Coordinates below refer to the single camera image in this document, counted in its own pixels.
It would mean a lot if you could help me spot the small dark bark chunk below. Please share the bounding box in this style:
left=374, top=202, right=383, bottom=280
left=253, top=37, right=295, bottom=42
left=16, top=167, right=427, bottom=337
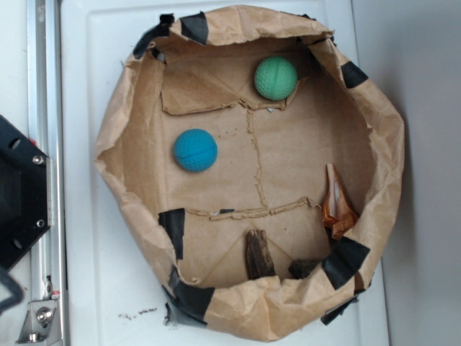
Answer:
left=288, top=259, right=321, bottom=279

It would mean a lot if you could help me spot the green dimpled ball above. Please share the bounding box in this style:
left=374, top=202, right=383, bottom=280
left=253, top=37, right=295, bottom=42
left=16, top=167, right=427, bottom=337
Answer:
left=254, top=56, right=297, bottom=101

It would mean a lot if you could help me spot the orange spiral seashell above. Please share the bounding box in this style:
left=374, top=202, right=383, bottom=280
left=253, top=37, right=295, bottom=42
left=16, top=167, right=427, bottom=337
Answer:
left=322, top=164, right=359, bottom=241

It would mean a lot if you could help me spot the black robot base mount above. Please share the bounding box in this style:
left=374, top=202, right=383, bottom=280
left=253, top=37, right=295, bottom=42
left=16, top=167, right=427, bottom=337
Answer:
left=1, top=117, right=50, bottom=271

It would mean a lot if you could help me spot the metal corner bracket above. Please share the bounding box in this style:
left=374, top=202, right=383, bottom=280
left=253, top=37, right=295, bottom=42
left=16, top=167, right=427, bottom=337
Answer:
left=15, top=299, right=63, bottom=345

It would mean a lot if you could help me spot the brown paper bag tray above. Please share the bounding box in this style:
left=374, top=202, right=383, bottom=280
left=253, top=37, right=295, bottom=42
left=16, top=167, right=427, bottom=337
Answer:
left=94, top=5, right=405, bottom=342

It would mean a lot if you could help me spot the white plastic tray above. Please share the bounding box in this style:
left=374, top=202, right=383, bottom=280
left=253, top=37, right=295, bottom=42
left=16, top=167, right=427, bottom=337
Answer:
left=61, top=1, right=374, bottom=345

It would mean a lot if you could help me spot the brown wood stick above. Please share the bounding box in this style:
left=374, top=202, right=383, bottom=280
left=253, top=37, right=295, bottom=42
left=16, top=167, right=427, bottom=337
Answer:
left=246, top=230, right=276, bottom=280

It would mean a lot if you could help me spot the blue dimpled ball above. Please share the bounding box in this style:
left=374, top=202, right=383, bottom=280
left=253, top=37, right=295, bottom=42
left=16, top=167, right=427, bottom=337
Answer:
left=173, top=129, right=218, bottom=173

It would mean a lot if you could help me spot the aluminium frame rail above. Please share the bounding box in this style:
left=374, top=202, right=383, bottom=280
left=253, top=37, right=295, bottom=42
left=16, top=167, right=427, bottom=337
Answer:
left=26, top=1, right=71, bottom=345

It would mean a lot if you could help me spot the black cable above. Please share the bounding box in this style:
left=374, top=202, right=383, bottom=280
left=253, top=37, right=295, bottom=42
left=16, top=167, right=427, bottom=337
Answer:
left=0, top=268, right=24, bottom=315

